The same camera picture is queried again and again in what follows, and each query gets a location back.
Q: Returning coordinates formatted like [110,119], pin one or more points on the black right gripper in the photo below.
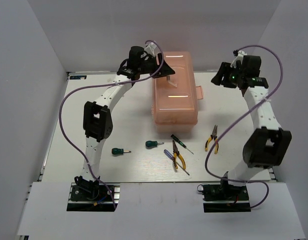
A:
[224,69]

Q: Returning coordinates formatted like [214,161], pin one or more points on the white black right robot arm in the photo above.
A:
[267,145]

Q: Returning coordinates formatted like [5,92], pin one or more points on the pink plastic toolbox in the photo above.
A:
[175,97]

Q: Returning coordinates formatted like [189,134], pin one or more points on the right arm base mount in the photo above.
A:
[224,198]

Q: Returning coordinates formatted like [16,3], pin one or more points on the green stubby screwdriver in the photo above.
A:
[119,151]
[152,144]

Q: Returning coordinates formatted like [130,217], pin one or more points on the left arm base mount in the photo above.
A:
[99,200]

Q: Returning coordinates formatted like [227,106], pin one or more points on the black green precision screwdriver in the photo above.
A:
[176,139]

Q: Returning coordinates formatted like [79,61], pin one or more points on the yellow long nose pliers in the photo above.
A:
[177,154]

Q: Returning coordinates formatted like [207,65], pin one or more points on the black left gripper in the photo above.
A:
[165,70]

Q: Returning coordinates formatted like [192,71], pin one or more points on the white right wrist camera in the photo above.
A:
[238,56]

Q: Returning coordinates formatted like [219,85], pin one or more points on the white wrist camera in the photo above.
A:
[238,56]
[151,49]

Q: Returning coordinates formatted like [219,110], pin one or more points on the dark blue corner label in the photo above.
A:
[77,77]

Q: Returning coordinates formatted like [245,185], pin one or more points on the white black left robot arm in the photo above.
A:
[97,115]

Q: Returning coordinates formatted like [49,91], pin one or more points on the blue handled screwdriver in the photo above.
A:
[175,164]

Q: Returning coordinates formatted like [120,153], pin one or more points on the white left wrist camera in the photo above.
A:
[151,49]

